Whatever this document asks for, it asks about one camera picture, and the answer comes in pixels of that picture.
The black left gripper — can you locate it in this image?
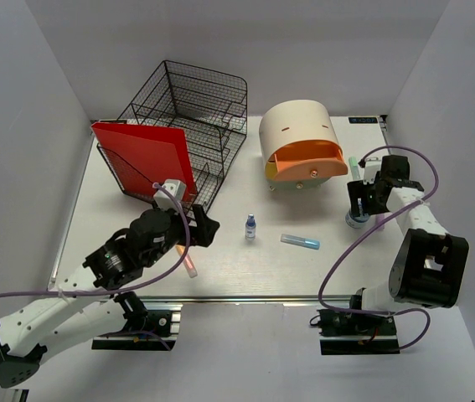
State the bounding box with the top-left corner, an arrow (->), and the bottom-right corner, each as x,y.
144,200 -> 219,267

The blue white round jar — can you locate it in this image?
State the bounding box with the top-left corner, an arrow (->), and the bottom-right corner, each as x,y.
345,199 -> 369,229

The orange top drawer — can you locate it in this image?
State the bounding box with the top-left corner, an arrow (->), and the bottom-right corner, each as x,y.
268,140 -> 349,181

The red A4 file folder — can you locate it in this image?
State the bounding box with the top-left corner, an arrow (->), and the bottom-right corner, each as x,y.
91,122 -> 198,202

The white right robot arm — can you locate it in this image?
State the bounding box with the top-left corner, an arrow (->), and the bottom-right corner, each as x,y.
347,155 -> 469,334

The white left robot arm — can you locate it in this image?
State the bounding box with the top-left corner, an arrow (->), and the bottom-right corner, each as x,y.
0,204 -> 219,389

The green highlighter pen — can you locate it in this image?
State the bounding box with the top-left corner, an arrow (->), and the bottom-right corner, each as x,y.
349,157 -> 360,181

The orange pink highlighter pen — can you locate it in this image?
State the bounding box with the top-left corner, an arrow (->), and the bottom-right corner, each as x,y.
175,245 -> 198,278

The small blue spray bottle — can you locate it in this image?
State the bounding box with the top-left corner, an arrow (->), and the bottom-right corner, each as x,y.
245,214 -> 256,240

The pale green bottom drawer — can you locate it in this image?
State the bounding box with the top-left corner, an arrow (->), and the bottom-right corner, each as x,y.
267,178 -> 329,191

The blue clear highlighter pen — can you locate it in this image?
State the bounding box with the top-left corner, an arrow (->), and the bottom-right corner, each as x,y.
280,234 -> 320,250

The yellow middle drawer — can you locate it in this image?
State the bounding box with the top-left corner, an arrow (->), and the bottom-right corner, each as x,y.
264,161 -> 277,180

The cream drawer cabinet shell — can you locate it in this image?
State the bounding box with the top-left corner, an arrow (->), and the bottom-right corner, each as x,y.
259,100 -> 339,162

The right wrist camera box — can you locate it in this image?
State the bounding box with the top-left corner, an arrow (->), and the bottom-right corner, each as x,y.
359,157 -> 381,185

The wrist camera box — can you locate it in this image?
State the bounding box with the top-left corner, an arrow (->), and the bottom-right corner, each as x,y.
359,157 -> 381,185
152,179 -> 186,212

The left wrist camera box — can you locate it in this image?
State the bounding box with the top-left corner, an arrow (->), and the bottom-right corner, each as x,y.
152,179 -> 186,212

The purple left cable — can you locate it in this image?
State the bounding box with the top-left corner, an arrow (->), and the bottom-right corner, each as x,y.
0,182 -> 190,363

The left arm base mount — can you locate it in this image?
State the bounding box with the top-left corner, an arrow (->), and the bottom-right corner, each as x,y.
91,301 -> 183,352

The black wire mesh file rack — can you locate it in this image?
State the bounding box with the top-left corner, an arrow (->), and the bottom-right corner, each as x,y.
92,60 -> 248,209

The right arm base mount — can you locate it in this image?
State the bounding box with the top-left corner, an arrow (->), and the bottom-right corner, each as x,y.
309,309 -> 400,356

